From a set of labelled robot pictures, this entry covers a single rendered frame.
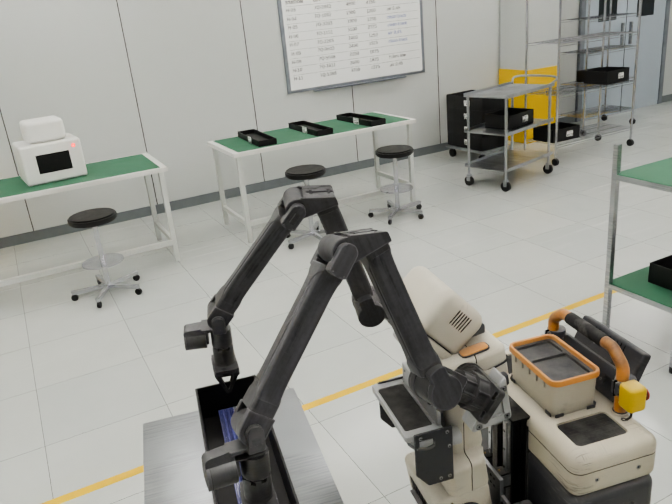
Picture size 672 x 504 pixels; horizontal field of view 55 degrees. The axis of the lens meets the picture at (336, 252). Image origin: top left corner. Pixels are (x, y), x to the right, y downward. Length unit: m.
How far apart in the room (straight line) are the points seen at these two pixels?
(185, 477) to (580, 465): 0.97
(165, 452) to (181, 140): 5.30
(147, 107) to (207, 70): 0.72
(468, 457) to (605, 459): 0.33
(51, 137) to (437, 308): 4.24
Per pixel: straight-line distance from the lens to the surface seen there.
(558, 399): 1.81
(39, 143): 5.36
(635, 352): 1.91
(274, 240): 1.63
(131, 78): 6.76
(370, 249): 1.26
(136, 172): 5.24
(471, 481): 1.81
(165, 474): 1.80
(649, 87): 10.95
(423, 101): 8.14
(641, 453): 1.83
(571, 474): 1.76
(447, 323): 1.53
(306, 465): 1.72
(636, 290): 3.69
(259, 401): 1.26
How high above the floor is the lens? 1.88
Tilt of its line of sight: 21 degrees down
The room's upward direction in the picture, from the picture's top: 6 degrees counter-clockwise
